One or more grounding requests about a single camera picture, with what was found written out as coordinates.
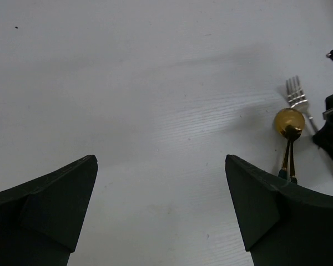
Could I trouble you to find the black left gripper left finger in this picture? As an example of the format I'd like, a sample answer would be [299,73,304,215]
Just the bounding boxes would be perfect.
[0,155,98,265]

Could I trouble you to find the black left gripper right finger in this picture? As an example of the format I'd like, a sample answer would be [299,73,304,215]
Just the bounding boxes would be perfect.
[225,155,333,265]

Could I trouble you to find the gold spoon green handle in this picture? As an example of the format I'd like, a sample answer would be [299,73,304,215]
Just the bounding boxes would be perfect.
[275,108,305,182]
[289,137,297,184]

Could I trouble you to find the silver fork green handle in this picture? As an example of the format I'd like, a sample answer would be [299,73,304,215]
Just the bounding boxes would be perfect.
[285,75,333,192]

